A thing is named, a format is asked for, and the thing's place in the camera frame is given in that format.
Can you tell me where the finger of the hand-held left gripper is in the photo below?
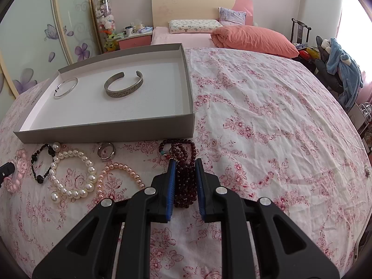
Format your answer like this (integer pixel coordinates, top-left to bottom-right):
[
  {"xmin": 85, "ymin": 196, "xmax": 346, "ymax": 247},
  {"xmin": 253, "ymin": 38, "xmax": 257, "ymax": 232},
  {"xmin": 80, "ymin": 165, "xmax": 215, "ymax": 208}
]
[{"xmin": 0, "ymin": 163, "xmax": 16, "ymax": 189}]

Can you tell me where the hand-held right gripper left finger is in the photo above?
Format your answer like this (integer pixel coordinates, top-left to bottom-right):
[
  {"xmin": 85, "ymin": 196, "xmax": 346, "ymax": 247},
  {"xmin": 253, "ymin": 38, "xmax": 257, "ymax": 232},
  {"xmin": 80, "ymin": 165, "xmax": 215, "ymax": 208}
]
[{"xmin": 32, "ymin": 159, "xmax": 178, "ymax": 279}]

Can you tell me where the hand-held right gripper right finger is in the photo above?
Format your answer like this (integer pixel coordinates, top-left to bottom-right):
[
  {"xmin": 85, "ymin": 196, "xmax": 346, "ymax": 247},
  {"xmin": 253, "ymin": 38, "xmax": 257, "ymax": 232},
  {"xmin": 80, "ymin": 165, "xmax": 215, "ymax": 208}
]
[{"xmin": 194, "ymin": 158, "xmax": 340, "ymax": 279}]

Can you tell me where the pink flower bead bracelet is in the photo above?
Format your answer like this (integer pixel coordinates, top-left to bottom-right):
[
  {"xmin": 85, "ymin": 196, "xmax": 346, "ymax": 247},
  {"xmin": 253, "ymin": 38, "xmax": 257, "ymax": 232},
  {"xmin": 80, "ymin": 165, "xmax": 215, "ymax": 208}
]
[{"xmin": 7, "ymin": 148, "xmax": 28, "ymax": 194}]

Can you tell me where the dark red bead bracelet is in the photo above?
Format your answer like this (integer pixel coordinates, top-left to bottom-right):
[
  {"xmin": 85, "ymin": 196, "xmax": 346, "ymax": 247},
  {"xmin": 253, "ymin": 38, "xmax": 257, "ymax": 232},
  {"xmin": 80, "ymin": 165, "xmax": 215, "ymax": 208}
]
[{"xmin": 158, "ymin": 139, "xmax": 199, "ymax": 208}]

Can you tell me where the black bead bracelet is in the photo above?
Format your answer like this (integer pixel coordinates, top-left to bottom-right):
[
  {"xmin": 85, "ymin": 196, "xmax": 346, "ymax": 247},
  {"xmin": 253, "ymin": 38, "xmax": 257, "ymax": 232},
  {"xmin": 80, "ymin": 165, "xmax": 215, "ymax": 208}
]
[{"xmin": 30, "ymin": 143, "xmax": 57, "ymax": 184}]

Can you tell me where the pink pearl bracelet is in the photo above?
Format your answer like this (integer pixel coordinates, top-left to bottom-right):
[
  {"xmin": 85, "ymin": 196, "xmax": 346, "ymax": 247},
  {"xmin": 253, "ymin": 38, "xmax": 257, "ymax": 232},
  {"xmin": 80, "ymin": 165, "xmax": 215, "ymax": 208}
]
[{"xmin": 97, "ymin": 163, "xmax": 145, "ymax": 202}]

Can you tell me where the wide silver ring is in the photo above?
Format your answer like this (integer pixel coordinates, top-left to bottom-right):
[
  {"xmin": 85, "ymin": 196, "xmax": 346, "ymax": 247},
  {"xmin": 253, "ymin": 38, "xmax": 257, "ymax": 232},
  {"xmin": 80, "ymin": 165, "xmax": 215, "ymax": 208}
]
[{"xmin": 97, "ymin": 142, "xmax": 117, "ymax": 160}]

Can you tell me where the white pearl bracelet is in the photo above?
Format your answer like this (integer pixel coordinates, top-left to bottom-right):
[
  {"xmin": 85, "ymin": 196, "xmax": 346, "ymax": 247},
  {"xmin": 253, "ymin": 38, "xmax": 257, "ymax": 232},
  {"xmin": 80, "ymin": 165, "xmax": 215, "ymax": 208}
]
[{"xmin": 48, "ymin": 141, "xmax": 99, "ymax": 202}]

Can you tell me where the shallow grey cardboard box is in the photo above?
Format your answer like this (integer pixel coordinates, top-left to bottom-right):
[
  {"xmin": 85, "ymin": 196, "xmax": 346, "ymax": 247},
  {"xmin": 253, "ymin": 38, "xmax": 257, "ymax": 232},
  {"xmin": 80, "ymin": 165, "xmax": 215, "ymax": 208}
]
[{"xmin": 13, "ymin": 43, "xmax": 196, "ymax": 143}]

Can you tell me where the pink floral bedsheet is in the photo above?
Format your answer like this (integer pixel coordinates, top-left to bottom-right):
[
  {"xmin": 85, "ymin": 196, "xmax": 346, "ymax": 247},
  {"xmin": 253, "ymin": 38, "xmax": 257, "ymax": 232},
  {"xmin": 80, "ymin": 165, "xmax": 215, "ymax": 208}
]
[{"xmin": 0, "ymin": 46, "xmax": 372, "ymax": 279}]

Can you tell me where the thin silver bangle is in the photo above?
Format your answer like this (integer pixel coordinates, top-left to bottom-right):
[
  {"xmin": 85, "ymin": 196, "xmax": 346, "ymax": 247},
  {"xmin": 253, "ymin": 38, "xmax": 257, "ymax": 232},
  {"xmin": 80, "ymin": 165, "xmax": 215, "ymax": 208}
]
[{"xmin": 53, "ymin": 77, "xmax": 80, "ymax": 100}]

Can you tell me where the plain pink mattress sheet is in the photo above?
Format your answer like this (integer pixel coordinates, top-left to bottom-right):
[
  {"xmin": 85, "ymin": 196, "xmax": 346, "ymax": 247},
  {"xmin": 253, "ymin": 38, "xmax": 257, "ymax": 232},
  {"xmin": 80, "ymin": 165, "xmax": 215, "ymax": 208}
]
[{"xmin": 150, "ymin": 26, "xmax": 217, "ymax": 48}]

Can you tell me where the pink and white nightstand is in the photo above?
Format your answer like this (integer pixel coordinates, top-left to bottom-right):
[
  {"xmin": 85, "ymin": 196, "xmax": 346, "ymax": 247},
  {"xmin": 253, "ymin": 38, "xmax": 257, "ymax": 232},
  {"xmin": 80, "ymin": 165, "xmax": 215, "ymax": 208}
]
[{"xmin": 118, "ymin": 32, "xmax": 153, "ymax": 51}]

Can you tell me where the floral glass sliding wardrobe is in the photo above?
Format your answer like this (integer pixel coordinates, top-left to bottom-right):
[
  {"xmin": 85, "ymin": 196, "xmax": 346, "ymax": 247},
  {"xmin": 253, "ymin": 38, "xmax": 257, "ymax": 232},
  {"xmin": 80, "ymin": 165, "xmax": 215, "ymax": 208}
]
[{"xmin": 0, "ymin": 0, "xmax": 101, "ymax": 99}]

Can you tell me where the white patterned pillow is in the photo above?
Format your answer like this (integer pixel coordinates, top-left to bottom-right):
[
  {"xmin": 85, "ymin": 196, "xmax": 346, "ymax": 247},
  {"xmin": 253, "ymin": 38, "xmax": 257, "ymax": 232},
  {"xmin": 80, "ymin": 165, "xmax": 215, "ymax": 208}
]
[{"xmin": 168, "ymin": 19, "xmax": 223, "ymax": 34}]

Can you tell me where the dark jacket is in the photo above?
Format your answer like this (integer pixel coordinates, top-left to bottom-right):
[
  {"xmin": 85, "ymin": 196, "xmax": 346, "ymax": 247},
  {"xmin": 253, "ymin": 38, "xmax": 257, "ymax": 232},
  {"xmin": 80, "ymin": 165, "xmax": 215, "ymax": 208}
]
[{"xmin": 315, "ymin": 36, "xmax": 343, "ymax": 93}]

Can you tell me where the white phone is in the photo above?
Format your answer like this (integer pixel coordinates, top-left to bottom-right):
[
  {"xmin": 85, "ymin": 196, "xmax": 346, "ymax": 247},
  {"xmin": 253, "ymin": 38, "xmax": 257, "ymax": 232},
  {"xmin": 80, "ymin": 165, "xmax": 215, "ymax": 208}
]
[{"xmin": 353, "ymin": 235, "xmax": 364, "ymax": 268}]

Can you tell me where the pile of colourful toys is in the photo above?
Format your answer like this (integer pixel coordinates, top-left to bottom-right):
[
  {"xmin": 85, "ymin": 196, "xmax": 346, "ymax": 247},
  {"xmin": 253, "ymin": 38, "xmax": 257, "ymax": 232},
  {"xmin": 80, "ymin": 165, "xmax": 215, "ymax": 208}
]
[{"xmin": 299, "ymin": 46, "xmax": 320, "ymax": 61}]

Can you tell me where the purple patterned pillow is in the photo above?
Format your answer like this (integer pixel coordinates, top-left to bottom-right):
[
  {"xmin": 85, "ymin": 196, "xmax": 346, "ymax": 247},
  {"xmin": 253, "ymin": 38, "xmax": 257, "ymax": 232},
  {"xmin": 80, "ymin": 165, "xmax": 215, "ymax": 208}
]
[{"xmin": 218, "ymin": 7, "xmax": 247, "ymax": 26}]

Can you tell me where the clear tube of plush toys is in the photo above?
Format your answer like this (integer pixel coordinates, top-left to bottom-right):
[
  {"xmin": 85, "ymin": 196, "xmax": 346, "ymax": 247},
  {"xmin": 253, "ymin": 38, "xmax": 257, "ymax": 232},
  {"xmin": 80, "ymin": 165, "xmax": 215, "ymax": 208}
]
[{"xmin": 93, "ymin": 0, "xmax": 118, "ymax": 53}]

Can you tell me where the cream and pink headboard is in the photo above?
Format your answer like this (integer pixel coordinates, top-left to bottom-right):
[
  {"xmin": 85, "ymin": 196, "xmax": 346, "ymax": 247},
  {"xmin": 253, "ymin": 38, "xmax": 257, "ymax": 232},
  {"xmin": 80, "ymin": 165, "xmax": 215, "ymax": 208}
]
[{"xmin": 151, "ymin": 0, "xmax": 254, "ymax": 28}]

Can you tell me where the dark wooden chair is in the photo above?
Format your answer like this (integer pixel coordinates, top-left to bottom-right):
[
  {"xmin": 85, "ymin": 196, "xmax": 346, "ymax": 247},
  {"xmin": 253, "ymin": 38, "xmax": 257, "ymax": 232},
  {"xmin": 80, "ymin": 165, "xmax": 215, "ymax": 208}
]
[{"xmin": 290, "ymin": 18, "xmax": 312, "ymax": 45}]

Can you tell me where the blue plush robe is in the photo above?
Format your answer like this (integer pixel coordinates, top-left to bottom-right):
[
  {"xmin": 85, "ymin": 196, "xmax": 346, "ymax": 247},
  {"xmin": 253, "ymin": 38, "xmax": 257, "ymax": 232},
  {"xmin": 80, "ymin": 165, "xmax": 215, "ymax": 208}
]
[{"xmin": 325, "ymin": 38, "xmax": 364, "ymax": 108}]

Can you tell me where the wide engraved silver cuff bracelet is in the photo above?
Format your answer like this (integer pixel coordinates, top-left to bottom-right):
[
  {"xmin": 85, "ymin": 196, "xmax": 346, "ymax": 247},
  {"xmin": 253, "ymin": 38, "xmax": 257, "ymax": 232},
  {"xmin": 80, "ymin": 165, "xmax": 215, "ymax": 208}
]
[{"xmin": 104, "ymin": 70, "xmax": 144, "ymax": 98}]

